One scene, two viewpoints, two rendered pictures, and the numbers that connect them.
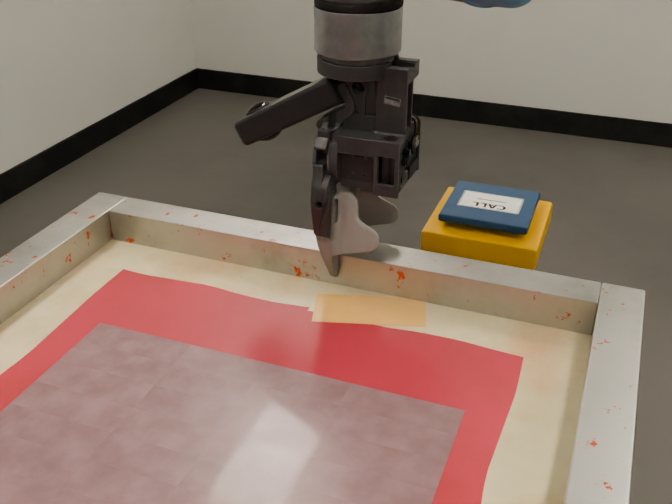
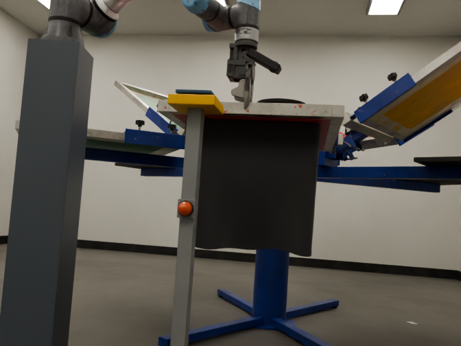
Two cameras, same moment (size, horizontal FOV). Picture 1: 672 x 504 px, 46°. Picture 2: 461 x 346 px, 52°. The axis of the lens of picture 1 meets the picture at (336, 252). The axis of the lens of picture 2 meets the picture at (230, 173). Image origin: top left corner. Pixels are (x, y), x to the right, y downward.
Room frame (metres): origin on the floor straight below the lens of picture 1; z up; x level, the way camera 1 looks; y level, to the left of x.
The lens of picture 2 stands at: (2.12, -0.33, 0.66)
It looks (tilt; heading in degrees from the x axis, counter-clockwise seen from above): 4 degrees up; 169
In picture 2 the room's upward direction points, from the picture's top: 4 degrees clockwise
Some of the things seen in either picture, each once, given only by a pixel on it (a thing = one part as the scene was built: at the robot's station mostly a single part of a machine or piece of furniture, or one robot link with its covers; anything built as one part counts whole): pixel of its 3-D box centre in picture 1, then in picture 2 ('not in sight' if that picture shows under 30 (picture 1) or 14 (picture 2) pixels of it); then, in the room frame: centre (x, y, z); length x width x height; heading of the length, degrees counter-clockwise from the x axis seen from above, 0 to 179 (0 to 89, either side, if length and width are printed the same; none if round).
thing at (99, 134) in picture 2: not in sight; (129, 129); (-0.50, -0.39, 1.05); 1.08 x 0.61 x 0.23; 99
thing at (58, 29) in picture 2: not in sight; (64, 35); (0.33, -0.63, 1.25); 0.15 x 0.15 x 0.10
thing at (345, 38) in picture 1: (359, 31); (246, 38); (0.68, -0.02, 1.20); 0.08 x 0.08 x 0.05
